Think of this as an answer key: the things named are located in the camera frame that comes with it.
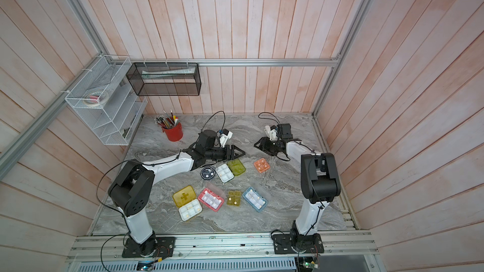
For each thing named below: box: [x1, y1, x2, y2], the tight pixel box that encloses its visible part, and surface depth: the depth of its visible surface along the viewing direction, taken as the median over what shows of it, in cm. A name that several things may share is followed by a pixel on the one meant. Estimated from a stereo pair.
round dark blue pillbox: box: [200, 166, 217, 181], surface depth 95 cm
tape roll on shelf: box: [83, 90, 107, 108], surface depth 75 cm
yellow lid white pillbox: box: [172, 185, 203, 222], surface depth 86 cm
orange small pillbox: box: [253, 158, 271, 174], surface depth 98 cm
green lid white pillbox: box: [214, 158, 247, 184], surface depth 97 cm
